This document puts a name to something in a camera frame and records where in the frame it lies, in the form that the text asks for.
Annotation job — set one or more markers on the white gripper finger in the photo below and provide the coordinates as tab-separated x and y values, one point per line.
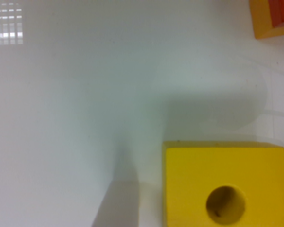
120	206

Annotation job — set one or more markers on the yellow square block with hole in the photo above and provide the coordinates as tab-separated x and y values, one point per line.
223	184

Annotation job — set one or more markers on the orange block on yellow block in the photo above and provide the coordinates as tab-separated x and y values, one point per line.
267	18

